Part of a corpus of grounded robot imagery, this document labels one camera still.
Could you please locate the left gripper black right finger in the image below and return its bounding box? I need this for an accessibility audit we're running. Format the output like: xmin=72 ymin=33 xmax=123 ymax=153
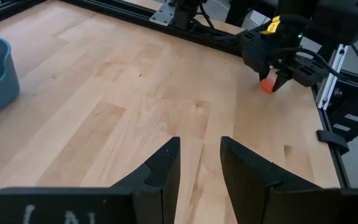
xmin=221 ymin=136 xmax=321 ymax=224

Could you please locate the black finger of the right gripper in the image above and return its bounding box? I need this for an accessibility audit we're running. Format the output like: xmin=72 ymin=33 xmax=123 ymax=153
xmin=273 ymin=72 xmax=291 ymax=93
xmin=259 ymin=67 xmax=272 ymax=82

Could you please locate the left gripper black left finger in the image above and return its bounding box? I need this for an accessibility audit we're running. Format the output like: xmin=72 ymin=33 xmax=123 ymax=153
xmin=112 ymin=136 xmax=181 ymax=224

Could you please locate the red wooden cube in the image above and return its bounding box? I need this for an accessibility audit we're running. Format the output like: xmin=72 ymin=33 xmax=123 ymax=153
xmin=259 ymin=77 xmax=276 ymax=95

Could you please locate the yellow cable tag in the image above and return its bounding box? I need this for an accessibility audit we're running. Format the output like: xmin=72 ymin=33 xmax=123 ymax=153
xmin=259 ymin=15 xmax=282 ymax=35

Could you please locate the silver aluminium rail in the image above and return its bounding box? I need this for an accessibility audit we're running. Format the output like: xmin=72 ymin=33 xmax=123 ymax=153
xmin=315 ymin=43 xmax=349 ymax=110

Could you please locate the black frame clip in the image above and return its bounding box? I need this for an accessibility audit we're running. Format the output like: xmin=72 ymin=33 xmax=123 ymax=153
xmin=316 ymin=129 xmax=350 ymax=156

